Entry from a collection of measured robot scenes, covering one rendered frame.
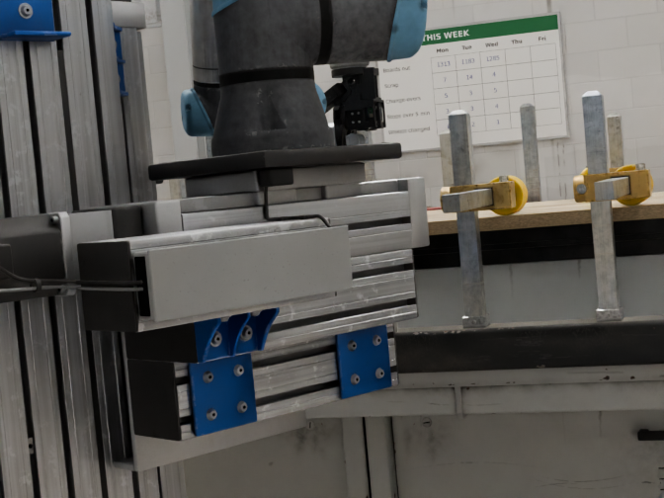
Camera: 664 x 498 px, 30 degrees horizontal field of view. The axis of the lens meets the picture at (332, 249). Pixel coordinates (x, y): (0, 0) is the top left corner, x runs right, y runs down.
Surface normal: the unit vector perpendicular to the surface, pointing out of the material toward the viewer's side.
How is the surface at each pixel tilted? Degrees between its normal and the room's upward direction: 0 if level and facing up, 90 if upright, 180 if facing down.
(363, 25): 109
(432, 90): 90
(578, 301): 90
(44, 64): 90
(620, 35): 90
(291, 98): 72
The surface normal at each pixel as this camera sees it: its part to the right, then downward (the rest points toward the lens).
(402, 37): 0.29, 0.61
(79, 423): 0.69, -0.03
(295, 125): 0.37, -0.29
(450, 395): -0.32, 0.07
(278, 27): 0.33, 0.06
